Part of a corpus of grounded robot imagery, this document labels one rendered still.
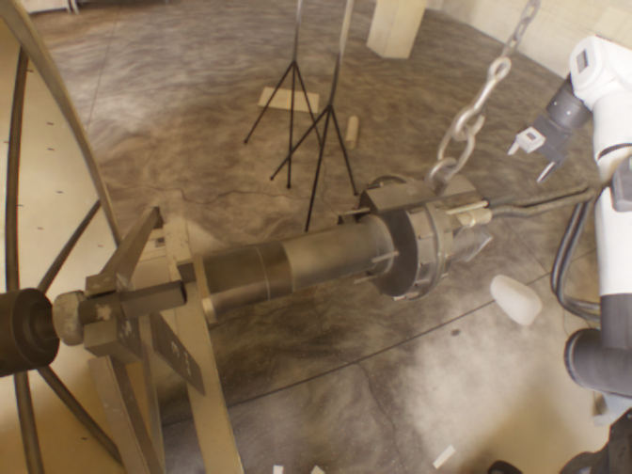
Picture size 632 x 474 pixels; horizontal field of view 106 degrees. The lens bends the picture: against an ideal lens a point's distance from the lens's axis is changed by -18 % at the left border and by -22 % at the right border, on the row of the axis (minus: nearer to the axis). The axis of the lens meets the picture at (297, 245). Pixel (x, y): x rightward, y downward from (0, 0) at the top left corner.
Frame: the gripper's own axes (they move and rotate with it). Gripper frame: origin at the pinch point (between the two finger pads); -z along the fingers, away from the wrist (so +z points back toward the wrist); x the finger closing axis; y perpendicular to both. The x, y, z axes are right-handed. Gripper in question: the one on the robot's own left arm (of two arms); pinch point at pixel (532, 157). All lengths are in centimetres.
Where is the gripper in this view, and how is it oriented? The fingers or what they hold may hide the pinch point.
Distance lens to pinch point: 85.2
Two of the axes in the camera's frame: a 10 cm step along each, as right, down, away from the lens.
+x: -3.4, -7.8, 5.2
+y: -9.3, 2.2, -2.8
